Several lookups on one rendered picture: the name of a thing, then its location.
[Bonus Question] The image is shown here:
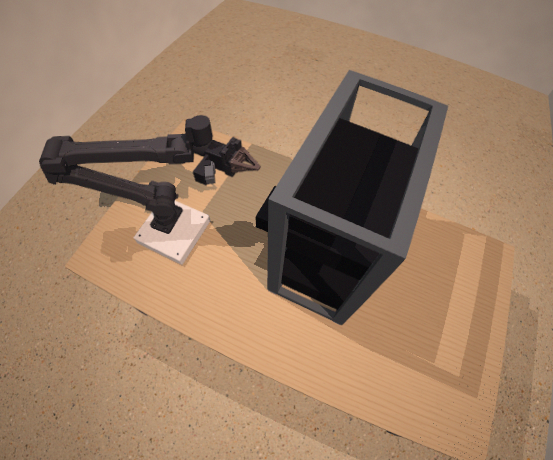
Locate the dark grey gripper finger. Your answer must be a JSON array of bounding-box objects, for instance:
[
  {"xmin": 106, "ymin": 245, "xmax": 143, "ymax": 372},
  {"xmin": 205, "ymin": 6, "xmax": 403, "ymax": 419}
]
[
  {"xmin": 231, "ymin": 156, "xmax": 259, "ymax": 173},
  {"xmin": 230, "ymin": 147, "xmax": 261, "ymax": 170}
]

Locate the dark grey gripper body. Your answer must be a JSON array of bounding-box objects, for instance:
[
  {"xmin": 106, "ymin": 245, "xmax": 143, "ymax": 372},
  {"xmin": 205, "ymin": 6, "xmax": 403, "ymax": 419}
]
[{"xmin": 211, "ymin": 137, "xmax": 242, "ymax": 177}]

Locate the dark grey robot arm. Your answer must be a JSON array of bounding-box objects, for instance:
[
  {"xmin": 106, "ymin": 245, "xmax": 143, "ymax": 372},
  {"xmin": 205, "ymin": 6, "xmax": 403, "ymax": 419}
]
[{"xmin": 39, "ymin": 115, "xmax": 224, "ymax": 234}]

